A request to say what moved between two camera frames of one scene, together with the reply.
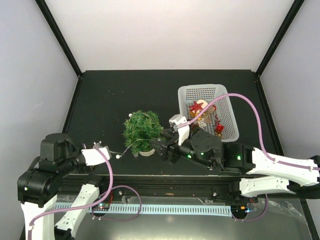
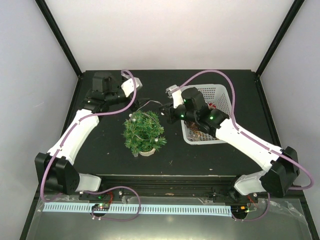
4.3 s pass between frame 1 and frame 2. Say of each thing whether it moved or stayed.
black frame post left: stayed
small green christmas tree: stayed
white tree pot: stayed
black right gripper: moved
